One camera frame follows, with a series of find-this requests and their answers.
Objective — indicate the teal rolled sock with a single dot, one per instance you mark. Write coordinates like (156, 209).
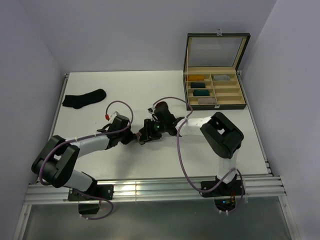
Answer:
(201, 93)

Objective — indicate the dark rolled sock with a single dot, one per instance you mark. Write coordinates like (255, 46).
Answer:
(197, 85)

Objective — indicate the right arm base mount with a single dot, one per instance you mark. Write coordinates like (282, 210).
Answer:
(227, 195)

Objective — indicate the black sock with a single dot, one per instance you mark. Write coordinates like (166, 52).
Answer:
(83, 100)

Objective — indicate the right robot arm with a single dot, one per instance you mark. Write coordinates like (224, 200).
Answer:
(222, 135)

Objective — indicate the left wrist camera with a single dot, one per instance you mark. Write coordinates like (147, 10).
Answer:
(109, 121)

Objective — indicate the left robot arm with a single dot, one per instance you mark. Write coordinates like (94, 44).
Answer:
(56, 162)

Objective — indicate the orange rolled sock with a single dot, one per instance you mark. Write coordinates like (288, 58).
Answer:
(196, 78)

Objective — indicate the pink-grey rolled sock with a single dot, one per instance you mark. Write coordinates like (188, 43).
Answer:
(207, 101)

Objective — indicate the light grey rolled sock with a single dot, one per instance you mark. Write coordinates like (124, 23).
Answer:
(222, 77)

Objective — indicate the aluminium frame rail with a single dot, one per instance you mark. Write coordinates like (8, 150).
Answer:
(161, 189)

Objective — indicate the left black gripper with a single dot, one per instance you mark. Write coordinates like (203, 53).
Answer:
(131, 136)

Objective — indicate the brown striped sock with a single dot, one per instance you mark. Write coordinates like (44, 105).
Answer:
(160, 104)

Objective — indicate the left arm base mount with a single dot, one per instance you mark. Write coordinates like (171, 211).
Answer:
(90, 201)

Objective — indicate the black compartment storage box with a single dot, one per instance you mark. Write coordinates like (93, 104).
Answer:
(210, 71)

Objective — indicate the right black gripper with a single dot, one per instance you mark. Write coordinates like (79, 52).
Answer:
(154, 120)

